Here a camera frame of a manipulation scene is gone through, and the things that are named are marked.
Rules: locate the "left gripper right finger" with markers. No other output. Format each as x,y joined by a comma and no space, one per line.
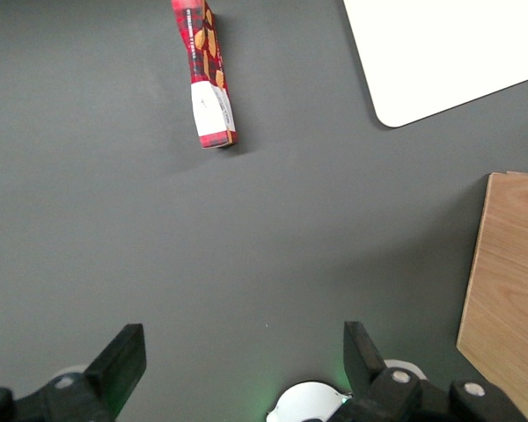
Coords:
369,373

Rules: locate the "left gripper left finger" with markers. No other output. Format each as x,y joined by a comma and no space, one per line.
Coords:
110,373

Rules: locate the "red cookie box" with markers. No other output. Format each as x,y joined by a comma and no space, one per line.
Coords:
207,101

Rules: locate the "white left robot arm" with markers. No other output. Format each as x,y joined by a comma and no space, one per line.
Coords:
305,402

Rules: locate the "white rectangular tray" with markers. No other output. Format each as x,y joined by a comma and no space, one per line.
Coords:
444,53

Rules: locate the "wooden drawer cabinet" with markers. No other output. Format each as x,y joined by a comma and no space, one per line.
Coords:
510,285

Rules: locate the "dark grey table mat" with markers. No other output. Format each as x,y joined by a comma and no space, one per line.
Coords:
114,198

